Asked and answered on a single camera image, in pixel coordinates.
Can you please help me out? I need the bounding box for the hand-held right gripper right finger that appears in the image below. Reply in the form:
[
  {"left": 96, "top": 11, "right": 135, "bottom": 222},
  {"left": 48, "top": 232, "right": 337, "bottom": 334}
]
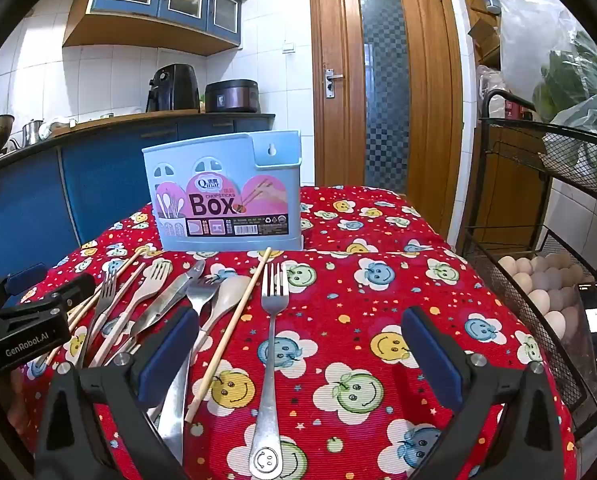
[{"left": 401, "top": 305, "right": 567, "bottom": 480}]

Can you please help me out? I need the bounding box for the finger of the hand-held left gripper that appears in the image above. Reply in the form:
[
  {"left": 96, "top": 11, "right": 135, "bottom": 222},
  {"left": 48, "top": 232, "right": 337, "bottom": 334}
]
[
  {"left": 0, "top": 272, "right": 98, "bottom": 323},
  {"left": 0, "top": 262, "right": 50, "bottom": 313}
]

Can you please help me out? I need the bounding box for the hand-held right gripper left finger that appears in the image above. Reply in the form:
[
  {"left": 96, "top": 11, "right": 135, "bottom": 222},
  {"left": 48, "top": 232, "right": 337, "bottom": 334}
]
[{"left": 34, "top": 305, "right": 202, "bottom": 480}]

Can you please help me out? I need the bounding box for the steel table knife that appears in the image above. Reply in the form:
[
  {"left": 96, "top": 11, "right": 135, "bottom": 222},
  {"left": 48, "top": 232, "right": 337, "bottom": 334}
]
[{"left": 109, "top": 259, "right": 207, "bottom": 361}]

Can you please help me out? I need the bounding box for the steel fork with smiley handle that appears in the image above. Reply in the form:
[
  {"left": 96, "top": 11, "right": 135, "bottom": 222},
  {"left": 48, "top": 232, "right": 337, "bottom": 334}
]
[{"left": 248, "top": 262, "right": 287, "bottom": 479}]

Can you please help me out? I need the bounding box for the light blue utensil box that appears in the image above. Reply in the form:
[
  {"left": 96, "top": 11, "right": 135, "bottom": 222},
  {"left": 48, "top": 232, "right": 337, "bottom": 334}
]
[{"left": 142, "top": 130, "right": 304, "bottom": 252}]

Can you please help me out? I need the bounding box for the person's left hand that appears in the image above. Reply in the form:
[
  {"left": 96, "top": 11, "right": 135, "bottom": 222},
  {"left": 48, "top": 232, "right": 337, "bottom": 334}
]
[{"left": 0, "top": 367, "right": 32, "bottom": 443}]

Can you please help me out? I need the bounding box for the red smiley flower tablecloth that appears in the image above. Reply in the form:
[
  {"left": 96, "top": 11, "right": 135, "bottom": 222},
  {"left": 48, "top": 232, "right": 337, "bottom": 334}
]
[{"left": 21, "top": 185, "right": 579, "bottom": 480}]

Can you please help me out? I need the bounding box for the blue kitchen counter cabinet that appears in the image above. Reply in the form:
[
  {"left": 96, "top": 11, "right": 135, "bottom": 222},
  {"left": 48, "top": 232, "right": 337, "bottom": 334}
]
[{"left": 0, "top": 112, "right": 277, "bottom": 281}]

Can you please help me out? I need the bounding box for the pile of eggs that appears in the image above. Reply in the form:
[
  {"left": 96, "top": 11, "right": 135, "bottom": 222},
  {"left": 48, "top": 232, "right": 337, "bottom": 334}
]
[{"left": 498, "top": 252, "right": 597, "bottom": 342}]

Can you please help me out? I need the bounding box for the steel pot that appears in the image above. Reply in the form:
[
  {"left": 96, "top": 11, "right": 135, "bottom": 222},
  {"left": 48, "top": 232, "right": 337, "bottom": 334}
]
[{"left": 20, "top": 118, "right": 45, "bottom": 147}]

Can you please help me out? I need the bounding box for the white bowl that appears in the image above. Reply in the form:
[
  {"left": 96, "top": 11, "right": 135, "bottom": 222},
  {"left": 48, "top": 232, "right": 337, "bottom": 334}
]
[{"left": 43, "top": 116, "right": 79, "bottom": 139}]

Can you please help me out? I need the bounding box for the black air fryer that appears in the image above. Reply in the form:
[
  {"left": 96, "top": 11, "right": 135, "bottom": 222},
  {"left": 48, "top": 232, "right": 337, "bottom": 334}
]
[{"left": 146, "top": 63, "right": 201, "bottom": 113}]

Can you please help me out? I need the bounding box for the wooden door with glass panel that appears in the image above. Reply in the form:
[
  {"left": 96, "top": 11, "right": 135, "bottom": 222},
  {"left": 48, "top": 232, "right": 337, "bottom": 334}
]
[{"left": 308, "top": 0, "right": 465, "bottom": 237}]

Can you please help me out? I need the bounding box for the dark rice cooker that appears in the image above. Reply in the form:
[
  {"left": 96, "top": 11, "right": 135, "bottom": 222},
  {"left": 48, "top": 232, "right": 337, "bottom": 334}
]
[{"left": 204, "top": 79, "right": 260, "bottom": 114}]

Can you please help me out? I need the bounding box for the plastic bag of green vegetables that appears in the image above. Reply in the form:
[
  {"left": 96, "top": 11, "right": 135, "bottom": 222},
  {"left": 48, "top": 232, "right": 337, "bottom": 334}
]
[{"left": 531, "top": 32, "right": 597, "bottom": 192}]

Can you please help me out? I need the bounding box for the white plastic bag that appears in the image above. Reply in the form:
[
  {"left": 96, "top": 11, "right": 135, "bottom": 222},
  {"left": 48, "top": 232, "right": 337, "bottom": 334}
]
[{"left": 498, "top": 0, "right": 581, "bottom": 107}]

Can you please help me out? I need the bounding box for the black metal wire rack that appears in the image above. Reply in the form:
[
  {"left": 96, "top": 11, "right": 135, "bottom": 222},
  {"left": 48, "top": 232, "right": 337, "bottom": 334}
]
[{"left": 459, "top": 89, "right": 597, "bottom": 442}]

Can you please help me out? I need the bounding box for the blue glass-front wall cabinet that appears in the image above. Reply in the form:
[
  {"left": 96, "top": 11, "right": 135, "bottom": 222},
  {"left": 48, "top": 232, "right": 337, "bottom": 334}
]
[{"left": 62, "top": 0, "right": 255, "bottom": 57}]

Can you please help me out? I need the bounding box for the metal door handle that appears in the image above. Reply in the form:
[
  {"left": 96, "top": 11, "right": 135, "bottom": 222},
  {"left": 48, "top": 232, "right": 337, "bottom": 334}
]
[{"left": 323, "top": 68, "right": 345, "bottom": 97}]

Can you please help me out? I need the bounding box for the wooden wall shelf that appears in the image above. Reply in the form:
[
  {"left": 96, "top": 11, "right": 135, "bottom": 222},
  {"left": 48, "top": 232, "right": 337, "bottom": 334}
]
[{"left": 455, "top": 0, "right": 535, "bottom": 67}]

